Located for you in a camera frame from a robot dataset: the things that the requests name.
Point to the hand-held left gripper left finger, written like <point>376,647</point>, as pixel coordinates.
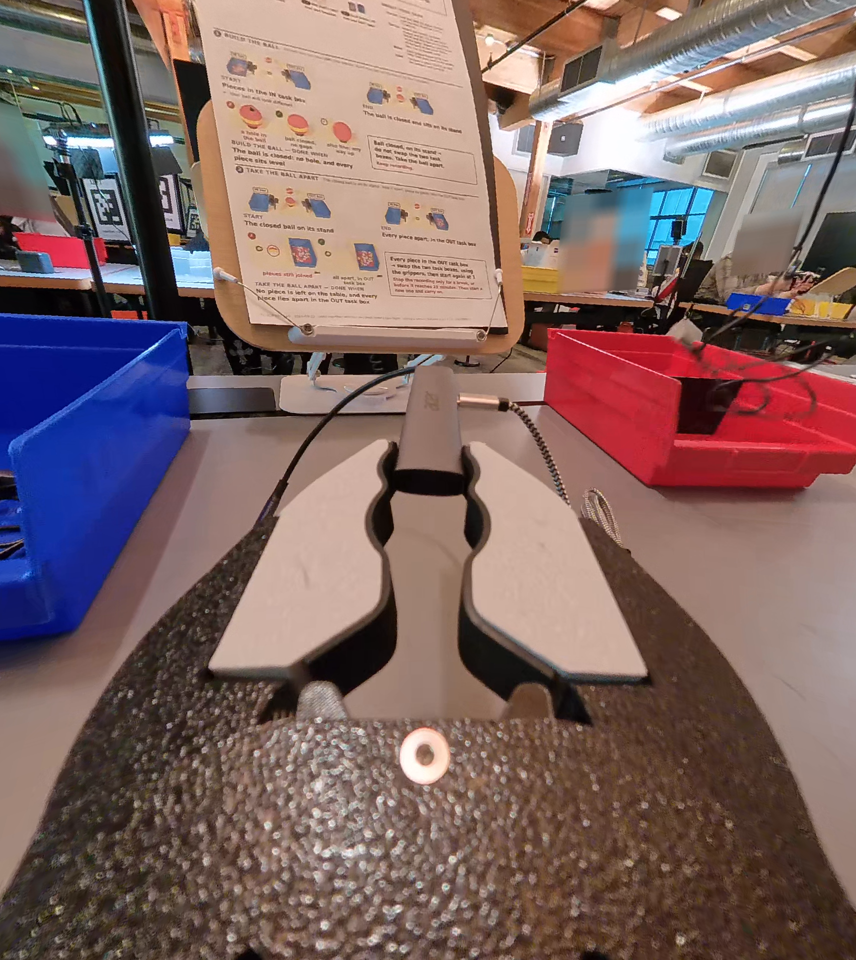
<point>308,570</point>

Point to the black computer monitor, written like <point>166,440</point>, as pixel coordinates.
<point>855,244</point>

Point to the small grey box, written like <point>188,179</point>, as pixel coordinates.
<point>34,262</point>

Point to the red plastic bin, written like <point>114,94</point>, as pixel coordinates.
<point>60,251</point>
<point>608,405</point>

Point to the blue plastic bin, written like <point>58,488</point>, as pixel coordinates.
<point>98,465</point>

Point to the long work table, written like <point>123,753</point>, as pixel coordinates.
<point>585,298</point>
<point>135,279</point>

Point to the black and white marker board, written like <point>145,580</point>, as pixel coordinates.
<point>170,204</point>
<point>107,210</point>

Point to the silver ventilation duct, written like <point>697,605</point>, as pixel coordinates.
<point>773,105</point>
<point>773,141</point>
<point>698,45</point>

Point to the wooden document stand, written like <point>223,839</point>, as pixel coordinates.
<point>214,225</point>

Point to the black wall speaker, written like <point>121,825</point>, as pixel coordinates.
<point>566,138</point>

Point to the yellow plastic bin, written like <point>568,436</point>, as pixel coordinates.
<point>540,279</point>

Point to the small blue bin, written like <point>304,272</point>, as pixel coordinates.
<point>758,303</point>

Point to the black metal pole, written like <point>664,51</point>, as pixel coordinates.
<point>132,150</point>

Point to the open cardboard box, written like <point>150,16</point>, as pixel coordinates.
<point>840,289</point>

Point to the printed instruction sheet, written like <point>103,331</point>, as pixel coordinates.
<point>353,187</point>

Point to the grey usb hub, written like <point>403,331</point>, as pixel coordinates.
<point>432,435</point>

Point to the black tripod stand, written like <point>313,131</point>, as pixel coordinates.
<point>87,225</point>

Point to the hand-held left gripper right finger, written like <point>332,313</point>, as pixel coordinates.
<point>548,585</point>

